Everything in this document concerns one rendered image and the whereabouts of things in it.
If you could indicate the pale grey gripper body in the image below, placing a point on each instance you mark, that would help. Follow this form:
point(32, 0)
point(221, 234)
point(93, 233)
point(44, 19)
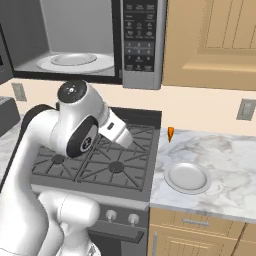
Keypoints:
point(124, 137)

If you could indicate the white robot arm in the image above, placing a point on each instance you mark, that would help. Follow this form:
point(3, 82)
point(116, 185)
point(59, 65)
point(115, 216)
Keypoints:
point(36, 140)

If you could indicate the grey round plate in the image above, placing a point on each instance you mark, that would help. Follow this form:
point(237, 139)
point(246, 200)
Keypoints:
point(187, 178)

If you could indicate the white microwave turntable plate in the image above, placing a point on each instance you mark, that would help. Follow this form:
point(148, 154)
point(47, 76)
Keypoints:
point(75, 63)

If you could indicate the grey microwave oven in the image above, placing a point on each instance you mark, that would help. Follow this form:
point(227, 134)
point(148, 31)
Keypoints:
point(143, 40)

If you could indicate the grey microwave door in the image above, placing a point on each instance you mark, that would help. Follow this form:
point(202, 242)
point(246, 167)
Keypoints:
point(5, 63)

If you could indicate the black gas stove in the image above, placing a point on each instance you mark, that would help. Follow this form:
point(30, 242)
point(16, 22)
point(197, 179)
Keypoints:
point(126, 173)

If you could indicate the orange carrot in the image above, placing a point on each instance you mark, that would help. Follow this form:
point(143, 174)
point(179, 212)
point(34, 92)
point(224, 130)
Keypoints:
point(170, 133)

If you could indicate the silver stove knob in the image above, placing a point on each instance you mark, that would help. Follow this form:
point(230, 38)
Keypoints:
point(111, 215)
point(133, 218)

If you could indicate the dark grey toaster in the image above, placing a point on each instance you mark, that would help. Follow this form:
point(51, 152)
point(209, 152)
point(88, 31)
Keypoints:
point(8, 116)

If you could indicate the light wood cupboard door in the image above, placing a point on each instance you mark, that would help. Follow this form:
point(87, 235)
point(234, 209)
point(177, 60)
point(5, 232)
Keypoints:
point(190, 245)

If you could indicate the light wood drawer front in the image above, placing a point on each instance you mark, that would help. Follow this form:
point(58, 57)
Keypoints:
point(220, 222)

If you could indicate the grey wall outlet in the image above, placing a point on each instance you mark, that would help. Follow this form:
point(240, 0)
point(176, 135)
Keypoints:
point(246, 109)
point(19, 91)

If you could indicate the light wood wall cupboard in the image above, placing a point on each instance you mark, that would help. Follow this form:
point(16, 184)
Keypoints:
point(213, 43)

